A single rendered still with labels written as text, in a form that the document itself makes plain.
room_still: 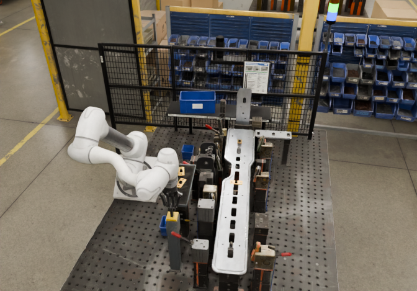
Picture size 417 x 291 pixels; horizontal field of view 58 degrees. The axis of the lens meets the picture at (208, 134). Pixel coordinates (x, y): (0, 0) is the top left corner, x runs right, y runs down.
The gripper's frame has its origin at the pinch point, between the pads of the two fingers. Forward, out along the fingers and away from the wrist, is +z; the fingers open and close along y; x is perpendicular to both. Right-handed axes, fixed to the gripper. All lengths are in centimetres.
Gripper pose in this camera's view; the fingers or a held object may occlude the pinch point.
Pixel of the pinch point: (172, 211)
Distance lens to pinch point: 212.8
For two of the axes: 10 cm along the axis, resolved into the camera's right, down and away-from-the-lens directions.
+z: 0.0, 8.3, 5.6
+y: 9.9, 0.6, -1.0
